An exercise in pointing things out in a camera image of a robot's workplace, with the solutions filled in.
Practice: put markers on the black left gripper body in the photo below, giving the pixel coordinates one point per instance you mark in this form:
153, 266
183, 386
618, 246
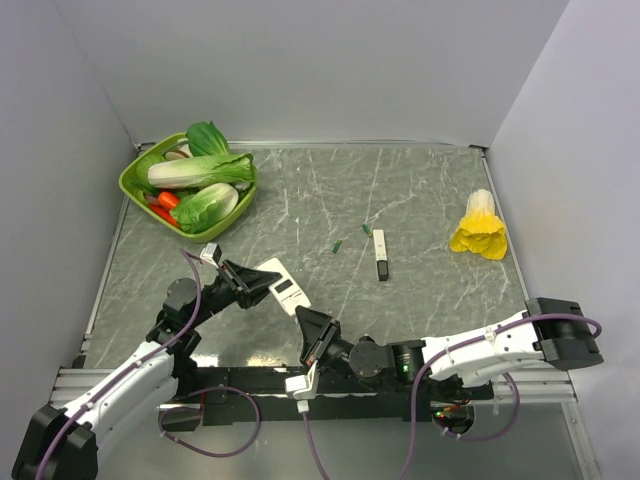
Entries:
240, 293

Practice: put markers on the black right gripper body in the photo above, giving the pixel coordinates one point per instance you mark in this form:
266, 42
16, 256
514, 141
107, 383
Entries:
337, 356

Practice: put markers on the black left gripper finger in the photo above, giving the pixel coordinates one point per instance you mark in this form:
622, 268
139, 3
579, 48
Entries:
256, 293
241, 276

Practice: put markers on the white red remote control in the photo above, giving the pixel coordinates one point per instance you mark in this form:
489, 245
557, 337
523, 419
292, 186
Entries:
286, 290

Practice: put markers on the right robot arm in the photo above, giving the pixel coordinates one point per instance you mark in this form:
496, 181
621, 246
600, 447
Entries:
548, 330

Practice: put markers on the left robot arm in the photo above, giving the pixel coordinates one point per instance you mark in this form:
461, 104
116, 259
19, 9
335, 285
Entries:
70, 442

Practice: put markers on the small green cabbage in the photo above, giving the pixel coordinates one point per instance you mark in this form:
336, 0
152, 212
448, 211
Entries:
203, 210

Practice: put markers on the white rectangular stick device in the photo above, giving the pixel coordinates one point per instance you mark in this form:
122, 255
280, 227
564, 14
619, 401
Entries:
382, 266

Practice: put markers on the long orange carrot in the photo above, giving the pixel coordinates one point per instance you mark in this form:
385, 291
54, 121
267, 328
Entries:
164, 215

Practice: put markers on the large napa cabbage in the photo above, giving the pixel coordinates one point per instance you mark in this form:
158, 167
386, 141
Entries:
202, 171

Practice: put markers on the short orange carrot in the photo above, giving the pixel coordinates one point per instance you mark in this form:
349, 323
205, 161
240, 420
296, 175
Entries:
168, 200

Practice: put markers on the bok choy leaf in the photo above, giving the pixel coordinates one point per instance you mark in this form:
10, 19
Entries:
205, 139

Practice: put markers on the green plastic basket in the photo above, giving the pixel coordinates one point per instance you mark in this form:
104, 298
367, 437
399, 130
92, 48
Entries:
127, 183

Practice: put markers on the yellow cabbage toy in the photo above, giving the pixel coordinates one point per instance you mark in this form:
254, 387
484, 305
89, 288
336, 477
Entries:
481, 231

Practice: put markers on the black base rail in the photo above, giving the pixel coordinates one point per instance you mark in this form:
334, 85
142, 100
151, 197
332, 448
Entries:
222, 396

